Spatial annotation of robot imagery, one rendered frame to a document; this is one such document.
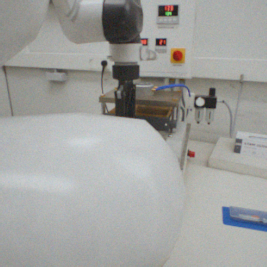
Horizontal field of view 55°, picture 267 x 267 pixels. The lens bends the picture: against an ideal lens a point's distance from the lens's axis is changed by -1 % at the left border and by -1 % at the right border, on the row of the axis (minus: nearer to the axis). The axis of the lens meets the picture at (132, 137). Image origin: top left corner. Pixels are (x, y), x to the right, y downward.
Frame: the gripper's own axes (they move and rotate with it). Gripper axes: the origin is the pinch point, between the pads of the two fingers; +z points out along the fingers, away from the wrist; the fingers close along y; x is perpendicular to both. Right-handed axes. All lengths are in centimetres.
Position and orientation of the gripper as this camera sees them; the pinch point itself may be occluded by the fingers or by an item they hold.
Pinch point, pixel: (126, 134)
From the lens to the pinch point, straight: 76.3
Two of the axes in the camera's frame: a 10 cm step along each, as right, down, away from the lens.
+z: 0.0, 9.4, 3.5
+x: 9.6, 0.9, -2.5
